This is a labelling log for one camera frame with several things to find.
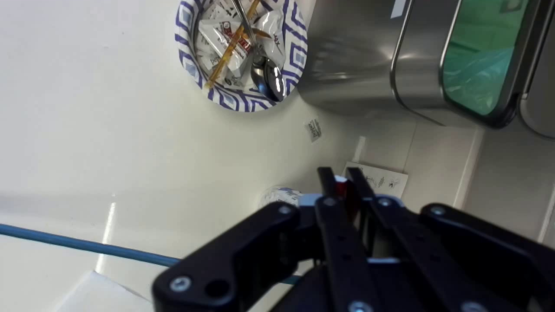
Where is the blue patterned paper plate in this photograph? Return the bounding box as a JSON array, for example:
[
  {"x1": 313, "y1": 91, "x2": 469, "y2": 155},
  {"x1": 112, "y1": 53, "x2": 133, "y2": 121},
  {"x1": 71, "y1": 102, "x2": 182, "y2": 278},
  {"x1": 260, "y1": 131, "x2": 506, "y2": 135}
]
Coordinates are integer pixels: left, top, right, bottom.
[{"x1": 173, "y1": 0, "x2": 308, "y2": 114}]

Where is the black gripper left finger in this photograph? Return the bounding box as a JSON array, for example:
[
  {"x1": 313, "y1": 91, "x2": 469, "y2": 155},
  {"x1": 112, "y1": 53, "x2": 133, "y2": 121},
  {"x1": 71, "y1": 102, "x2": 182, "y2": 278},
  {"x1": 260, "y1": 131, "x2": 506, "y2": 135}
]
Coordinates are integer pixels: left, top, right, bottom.
[{"x1": 150, "y1": 164, "x2": 383, "y2": 312}]

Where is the white wall outlet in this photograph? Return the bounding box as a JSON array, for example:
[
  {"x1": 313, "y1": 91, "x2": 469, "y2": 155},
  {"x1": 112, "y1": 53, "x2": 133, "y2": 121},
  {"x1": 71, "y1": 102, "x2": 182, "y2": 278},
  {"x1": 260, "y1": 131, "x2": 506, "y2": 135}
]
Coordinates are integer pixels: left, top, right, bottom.
[{"x1": 343, "y1": 162, "x2": 410, "y2": 200}]

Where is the wooden stirrer stick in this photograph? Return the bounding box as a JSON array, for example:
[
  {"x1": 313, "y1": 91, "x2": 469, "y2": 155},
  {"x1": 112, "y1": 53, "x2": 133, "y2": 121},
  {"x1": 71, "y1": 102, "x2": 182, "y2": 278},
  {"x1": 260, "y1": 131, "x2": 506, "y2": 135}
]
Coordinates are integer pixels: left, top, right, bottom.
[{"x1": 204, "y1": 0, "x2": 261, "y2": 89}]

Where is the green bin bag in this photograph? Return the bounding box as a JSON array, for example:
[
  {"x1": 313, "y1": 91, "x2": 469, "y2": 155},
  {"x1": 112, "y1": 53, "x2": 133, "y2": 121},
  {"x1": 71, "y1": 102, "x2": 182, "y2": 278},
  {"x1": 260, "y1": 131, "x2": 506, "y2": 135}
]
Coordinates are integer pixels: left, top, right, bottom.
[{"x1": 440, "y1": 0, "x2": 535, "y2": 117}]

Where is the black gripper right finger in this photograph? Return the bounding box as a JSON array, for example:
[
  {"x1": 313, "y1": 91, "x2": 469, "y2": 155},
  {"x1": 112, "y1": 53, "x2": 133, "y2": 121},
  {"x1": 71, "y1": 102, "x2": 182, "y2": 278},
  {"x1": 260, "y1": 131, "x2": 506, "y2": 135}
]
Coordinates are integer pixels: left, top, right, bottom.
[{"x1": 345, "y1": 166, "x2": 555, "y2": 312}]

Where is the stainless steel bin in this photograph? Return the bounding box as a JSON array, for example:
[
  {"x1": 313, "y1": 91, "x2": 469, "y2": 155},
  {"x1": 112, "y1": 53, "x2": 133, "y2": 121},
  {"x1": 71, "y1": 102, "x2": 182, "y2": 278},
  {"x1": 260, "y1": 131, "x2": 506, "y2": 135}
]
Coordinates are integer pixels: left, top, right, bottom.
[{"x1": 296, "y1": 0, "x2": 555, "y2": 140}]

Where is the blue cable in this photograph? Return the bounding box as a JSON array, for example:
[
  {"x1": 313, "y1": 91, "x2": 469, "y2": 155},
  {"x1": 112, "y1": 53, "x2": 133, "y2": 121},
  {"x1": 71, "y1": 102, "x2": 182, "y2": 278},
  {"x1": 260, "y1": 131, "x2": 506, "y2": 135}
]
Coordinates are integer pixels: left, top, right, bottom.
[{"x1": 0, "y1": 221, "x2": 301, "y2": 285}]

